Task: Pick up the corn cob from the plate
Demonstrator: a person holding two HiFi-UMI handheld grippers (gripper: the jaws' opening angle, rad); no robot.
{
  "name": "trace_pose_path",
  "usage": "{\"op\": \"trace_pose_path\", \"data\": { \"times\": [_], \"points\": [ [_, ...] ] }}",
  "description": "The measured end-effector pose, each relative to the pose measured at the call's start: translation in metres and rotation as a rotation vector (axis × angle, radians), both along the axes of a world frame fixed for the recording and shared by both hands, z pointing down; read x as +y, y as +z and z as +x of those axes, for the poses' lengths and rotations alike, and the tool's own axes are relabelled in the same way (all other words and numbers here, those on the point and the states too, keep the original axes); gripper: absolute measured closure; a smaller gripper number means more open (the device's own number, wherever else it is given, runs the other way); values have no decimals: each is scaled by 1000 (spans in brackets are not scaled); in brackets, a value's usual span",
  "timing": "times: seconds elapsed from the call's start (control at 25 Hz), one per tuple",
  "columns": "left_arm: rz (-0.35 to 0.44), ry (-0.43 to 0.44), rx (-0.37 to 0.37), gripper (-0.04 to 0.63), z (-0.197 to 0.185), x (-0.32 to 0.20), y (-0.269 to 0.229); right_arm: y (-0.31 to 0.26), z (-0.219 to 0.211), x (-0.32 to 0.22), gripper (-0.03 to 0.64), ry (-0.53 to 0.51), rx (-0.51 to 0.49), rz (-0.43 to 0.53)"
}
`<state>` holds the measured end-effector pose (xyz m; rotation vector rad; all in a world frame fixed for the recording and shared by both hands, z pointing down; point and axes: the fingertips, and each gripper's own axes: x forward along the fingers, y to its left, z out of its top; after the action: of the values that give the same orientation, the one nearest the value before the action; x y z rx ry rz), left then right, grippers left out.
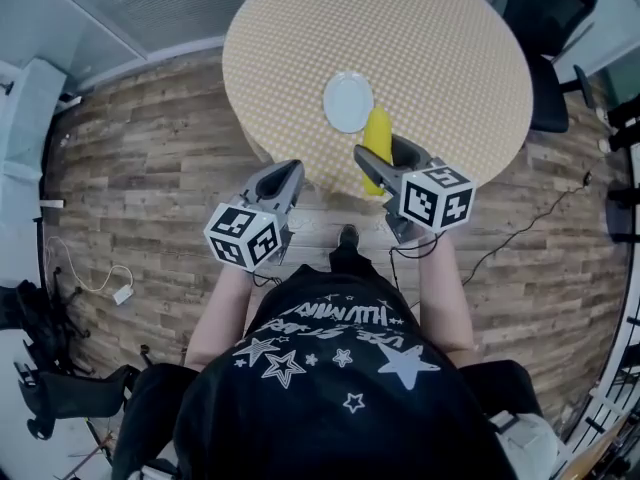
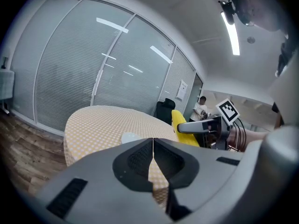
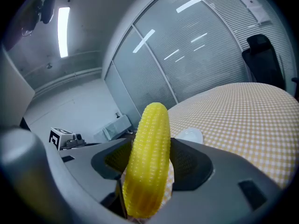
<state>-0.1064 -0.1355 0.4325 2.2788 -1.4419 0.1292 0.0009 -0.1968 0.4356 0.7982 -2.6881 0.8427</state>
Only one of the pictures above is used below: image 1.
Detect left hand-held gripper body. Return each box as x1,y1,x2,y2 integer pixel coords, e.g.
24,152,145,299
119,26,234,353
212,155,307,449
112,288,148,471
203,193,296,273

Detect person's black trousers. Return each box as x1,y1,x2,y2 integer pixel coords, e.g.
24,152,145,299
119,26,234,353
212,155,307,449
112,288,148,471
327,241,382,285

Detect round table, yellow checked tablecloth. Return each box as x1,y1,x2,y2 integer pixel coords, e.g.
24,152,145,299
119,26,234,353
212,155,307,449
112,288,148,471
222,0,534,197

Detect long black floor cable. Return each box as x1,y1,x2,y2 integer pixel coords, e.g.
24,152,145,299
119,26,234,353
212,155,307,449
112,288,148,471
459,169,595,288

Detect person's black shoe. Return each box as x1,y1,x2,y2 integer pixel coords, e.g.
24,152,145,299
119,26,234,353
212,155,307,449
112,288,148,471
337,223,361,249

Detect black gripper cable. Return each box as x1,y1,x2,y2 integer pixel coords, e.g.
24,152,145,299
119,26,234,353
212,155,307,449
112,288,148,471
388,232,441,289
251,267,284,289

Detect person's left forearm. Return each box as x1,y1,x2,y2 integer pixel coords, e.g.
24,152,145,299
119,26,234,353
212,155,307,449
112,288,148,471
183,261,257,372

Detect white metal rack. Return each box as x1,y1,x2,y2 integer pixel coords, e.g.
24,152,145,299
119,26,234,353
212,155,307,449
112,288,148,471
562,132,640,474

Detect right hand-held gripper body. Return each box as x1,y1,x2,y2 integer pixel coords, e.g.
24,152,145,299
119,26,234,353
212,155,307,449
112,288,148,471
382,164,477,245

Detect black wheeled chair base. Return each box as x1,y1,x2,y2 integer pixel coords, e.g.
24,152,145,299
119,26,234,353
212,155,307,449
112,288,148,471
0,266,147,442

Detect white shoulder pouch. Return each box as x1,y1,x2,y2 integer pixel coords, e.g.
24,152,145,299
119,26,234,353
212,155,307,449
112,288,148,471
138,459,177,480
487,410,560,480

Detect yellow banana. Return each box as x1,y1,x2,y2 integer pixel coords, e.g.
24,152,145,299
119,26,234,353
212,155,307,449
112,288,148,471
361,106,395,197

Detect white plate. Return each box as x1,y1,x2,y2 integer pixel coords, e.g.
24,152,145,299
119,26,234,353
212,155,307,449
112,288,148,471
322,70,376,135

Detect white cable with adapter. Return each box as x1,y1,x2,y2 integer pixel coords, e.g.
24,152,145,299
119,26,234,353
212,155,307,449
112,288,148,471
44,235,137,307

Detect person's black star-print shirt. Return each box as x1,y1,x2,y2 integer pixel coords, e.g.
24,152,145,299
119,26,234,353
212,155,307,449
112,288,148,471
112,262,547,480

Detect black office chair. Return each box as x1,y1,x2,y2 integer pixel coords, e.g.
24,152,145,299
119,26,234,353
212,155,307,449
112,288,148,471
501,0,600,134

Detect person's right forearm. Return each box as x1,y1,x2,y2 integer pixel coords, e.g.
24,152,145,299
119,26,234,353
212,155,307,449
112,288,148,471
416,231,482,365

